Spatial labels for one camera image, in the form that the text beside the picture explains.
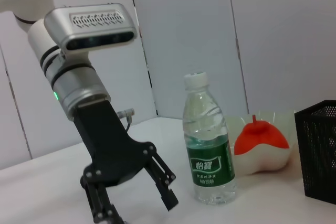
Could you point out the green glass fruit plate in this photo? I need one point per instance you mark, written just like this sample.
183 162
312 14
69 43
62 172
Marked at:
262 161

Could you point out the black mesh pen holder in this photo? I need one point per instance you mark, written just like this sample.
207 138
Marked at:
320 150

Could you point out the clear green-label water bottle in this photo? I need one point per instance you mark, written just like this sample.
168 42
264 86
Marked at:
207 155

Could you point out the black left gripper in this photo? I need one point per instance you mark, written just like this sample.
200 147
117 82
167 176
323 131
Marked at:
110 150

